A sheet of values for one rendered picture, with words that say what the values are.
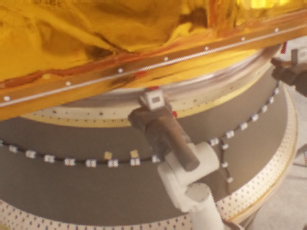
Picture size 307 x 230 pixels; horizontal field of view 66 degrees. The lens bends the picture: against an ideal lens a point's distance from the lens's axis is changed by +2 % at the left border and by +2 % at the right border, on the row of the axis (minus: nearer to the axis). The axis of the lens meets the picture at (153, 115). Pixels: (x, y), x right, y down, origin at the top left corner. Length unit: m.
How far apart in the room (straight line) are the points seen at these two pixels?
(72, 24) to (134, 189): 0.63
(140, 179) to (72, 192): 0.27
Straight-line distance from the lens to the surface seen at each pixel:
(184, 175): 0.50
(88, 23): 0.59
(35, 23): 0.58
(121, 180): 0.93
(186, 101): 0.80
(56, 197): 1.06
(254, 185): 1.23
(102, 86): 0.74
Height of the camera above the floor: 2.21
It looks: 43 degrees down
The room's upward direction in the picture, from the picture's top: 1 degrees counter-clockwise
